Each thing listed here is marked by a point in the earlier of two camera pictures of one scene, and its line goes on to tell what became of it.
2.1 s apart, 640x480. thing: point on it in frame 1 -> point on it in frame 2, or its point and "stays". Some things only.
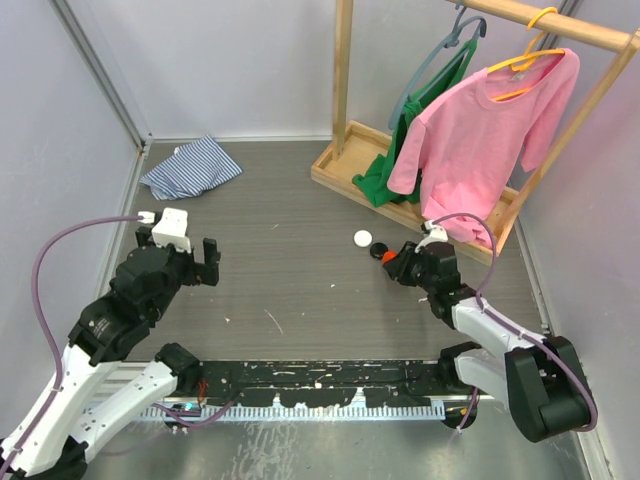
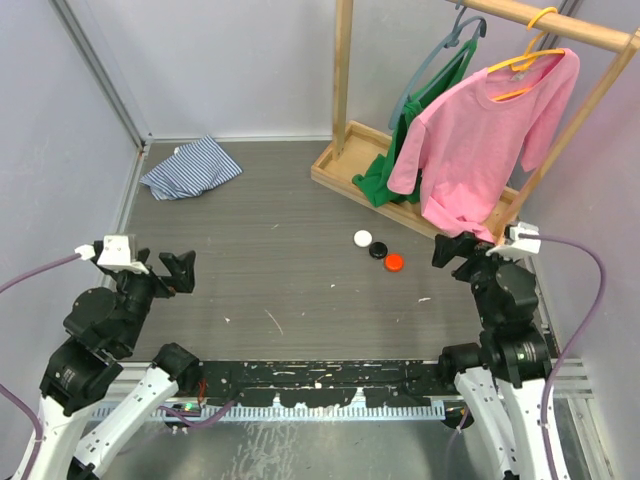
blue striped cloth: [192, 169] stays
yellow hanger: [525, 61] stays
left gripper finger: [211, 258] -> [143, 255]
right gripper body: [411, 267] -> [478, 268]
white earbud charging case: [362, 238] stays
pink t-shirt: [466, 138] stays
